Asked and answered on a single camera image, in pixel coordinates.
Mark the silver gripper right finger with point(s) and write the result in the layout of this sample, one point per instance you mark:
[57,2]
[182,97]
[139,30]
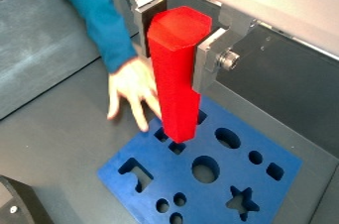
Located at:
[215,52]

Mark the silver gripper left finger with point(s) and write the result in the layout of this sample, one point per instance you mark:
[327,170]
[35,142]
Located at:
[143,6]

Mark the red hexagonal prism block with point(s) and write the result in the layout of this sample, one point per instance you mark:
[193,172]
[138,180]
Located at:
[177,31]

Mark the teal sleeved forearm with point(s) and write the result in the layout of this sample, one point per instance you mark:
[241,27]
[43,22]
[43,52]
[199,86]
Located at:
[107,30]

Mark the bare human hand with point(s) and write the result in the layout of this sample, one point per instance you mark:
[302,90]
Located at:
[133,83]

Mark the blue shape sorter board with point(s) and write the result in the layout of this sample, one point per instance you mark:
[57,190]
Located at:
[227,177]

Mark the black round base corner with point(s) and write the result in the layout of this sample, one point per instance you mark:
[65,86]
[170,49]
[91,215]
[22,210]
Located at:
[20,205]

